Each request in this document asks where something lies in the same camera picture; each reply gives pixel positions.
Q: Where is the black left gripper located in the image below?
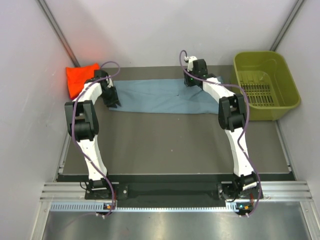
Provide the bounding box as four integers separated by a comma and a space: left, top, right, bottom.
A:
100, 85, 121, 108

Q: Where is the grey blue t shirt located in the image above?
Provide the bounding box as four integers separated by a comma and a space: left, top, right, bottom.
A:
109, 79, 219, 115

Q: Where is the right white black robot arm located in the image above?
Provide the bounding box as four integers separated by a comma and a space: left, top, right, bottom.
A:
183, 56, 258, 201

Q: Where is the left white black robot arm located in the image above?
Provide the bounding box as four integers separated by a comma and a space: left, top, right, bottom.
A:
64, 69, 121, 200

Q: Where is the orange folded t shirt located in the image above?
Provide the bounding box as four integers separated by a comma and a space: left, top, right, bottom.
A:
65, 63, 100, 100

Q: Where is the olive green plastic basket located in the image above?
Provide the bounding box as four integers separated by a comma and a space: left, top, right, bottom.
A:
230, 51, 301, 121

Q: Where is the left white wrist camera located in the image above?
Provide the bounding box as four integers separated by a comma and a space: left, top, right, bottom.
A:
106, 78, 114, 88

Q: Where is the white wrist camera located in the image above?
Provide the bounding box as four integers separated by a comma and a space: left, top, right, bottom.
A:
184, 56, 198, 72
106, 78, 114, 88

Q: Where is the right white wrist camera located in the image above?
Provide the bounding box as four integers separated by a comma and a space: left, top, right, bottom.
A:
184, 56, 198, 72

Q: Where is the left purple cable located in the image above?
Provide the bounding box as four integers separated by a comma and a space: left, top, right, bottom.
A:
71, 61, 121, 218

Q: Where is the purple cable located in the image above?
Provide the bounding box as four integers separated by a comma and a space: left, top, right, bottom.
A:
179, 49, 261, 218
71, 61, 121, 218

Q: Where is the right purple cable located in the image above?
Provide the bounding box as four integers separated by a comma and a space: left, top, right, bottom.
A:
179, 49, 261, 218

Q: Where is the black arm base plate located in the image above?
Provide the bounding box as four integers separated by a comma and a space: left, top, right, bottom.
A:
84, 181, 261, 205

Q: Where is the perforated cable duct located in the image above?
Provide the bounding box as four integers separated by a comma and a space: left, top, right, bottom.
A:
50, 202, 249, 213

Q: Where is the aluminium frame rail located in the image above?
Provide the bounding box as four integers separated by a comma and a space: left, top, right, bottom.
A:
40, 181, 313, 202

